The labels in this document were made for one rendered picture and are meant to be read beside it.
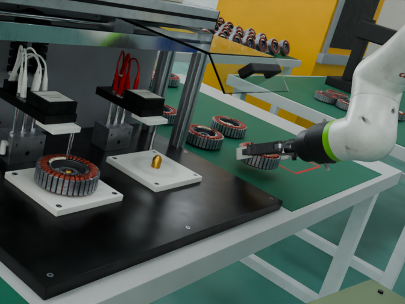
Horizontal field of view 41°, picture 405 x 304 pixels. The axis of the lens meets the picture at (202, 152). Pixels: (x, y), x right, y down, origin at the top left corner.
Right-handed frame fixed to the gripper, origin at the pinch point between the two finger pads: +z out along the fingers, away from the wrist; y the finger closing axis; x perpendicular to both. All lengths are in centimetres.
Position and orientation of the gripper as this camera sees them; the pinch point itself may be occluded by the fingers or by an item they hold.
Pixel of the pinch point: (260, 154)
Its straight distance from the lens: 140.3
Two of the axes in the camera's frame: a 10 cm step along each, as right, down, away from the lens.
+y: 8.3, 0.4, 5.6
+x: -0.3, -9.9, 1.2
